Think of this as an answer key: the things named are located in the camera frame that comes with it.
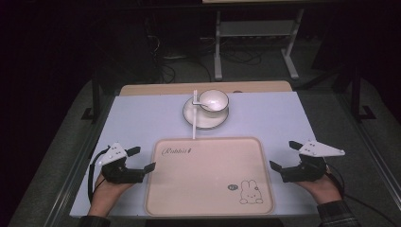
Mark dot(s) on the white bowl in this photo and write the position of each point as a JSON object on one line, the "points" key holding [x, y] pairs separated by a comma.
{"points": [[219, 99]]}

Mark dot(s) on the wooden table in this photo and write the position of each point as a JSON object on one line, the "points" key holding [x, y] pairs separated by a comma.
{"points": [[151, 89]]}

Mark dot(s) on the person's right hand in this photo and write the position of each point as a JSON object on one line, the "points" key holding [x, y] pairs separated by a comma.
{"points": [[324, 189]]}

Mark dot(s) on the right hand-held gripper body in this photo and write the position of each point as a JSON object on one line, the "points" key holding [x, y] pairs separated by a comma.
{"points": [[307, 171]]}

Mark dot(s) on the white plate with dark rim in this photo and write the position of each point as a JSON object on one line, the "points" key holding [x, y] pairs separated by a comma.
{"points": [[190, 115]]}

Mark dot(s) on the white spoon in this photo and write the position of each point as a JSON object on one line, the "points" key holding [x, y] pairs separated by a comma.
{"points": [[197, 102]]}

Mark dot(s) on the person's left hand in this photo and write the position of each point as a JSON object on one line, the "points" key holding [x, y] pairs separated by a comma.
{"points": [[104, 197]]}

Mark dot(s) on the white table cover board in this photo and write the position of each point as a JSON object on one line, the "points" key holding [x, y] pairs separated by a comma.
{"points": [[142, 119]]}

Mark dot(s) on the beige rabbit print tray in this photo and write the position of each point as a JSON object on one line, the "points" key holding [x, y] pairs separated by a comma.
{"points": [[205, 179]]}

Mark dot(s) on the white metal desk frame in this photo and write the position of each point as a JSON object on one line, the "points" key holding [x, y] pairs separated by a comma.
{"points": [[217, 47]]}

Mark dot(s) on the white chopstick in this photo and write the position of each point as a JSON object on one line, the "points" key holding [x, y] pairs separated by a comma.
{"points": [[195, 110], [194, 126]]}

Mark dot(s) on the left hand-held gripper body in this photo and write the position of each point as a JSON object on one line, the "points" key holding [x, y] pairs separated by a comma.
{"points": [[121, 175]]}

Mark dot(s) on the black metal stand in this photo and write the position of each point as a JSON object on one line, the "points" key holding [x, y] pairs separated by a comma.
{"points": [[356, 94], [95, 94]]}

